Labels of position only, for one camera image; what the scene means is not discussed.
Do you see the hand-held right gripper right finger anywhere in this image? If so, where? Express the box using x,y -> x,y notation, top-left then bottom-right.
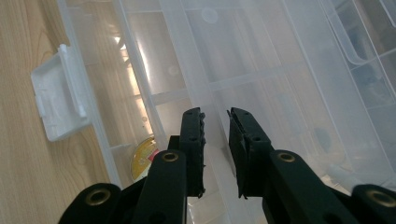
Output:
226,106 -> 276,201

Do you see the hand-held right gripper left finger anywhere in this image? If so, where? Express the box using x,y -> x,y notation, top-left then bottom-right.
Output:
167,106 -> 207,200

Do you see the clear plastic storage box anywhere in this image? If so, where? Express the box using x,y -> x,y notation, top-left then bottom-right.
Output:
30,0 -> 396,224

